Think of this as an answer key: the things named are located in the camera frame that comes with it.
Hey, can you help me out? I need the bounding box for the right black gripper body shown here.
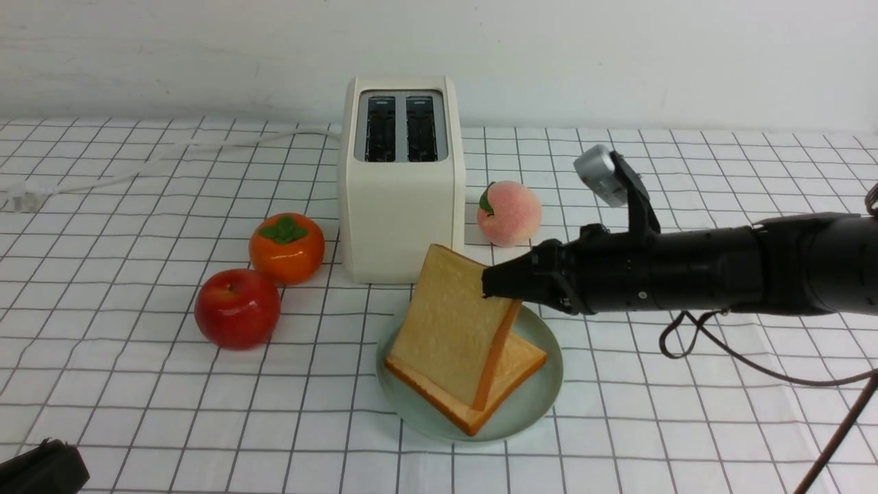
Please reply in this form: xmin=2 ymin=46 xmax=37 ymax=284
xmin=529 ymin=223 xmax=652 ymax=315

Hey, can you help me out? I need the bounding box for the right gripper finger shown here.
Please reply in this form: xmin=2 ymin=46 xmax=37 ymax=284
xmin=481 ymin=250 xmax=549 ymax=303

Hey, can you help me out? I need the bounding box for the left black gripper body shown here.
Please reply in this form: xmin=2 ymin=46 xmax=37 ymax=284
xmin=1 ymin=440 xmax=91 ymax=493

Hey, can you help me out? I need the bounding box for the toast slice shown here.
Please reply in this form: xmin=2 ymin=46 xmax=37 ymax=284
xmin=385 ymin=244 xmax=523 ymax=410
xmin=383 ymin=333 xmax=546 ymax=436

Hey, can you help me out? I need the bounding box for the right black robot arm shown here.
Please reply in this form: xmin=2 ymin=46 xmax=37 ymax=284
xmin=481 ymin=213 xmax=877 ymax=316

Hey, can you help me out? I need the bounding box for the pink peach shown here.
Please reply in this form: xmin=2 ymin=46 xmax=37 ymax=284
xmin=476 ymin=180 xmax=542 ymax=247

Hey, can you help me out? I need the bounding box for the mint green plate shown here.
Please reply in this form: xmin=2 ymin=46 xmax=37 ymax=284
xmin=375 ymin=304 xmax=564 ymax=446

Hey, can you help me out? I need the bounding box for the cream white toaster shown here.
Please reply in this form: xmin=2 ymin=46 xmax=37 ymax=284
xmin=336 ymin=76 xmax=466 ymax=284

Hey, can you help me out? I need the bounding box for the orange persimmon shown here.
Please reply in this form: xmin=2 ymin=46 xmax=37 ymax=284
xmin=248 ymin=212 xmax=326 ymax=285

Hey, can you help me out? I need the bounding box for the red apple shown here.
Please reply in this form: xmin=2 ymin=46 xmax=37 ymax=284
xmin=193 ymin=268 xmax=281 ymax=351

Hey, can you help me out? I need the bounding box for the white checkered tablecloth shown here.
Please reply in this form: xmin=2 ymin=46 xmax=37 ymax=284
xmin=1 ymin=117 xmax=876 ymax=493

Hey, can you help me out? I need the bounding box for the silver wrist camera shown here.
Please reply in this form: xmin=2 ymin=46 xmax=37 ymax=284
xmin=573 ymin=145 xmax=661 ymax=234

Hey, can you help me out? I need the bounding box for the white power cord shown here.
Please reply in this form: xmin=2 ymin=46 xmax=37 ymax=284
xmin=5 ymin=126 xmax=342 ymax=212

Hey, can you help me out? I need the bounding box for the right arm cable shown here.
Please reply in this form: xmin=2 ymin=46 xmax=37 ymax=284
xmin=658 ymin=182 xmax=878 ymax=494

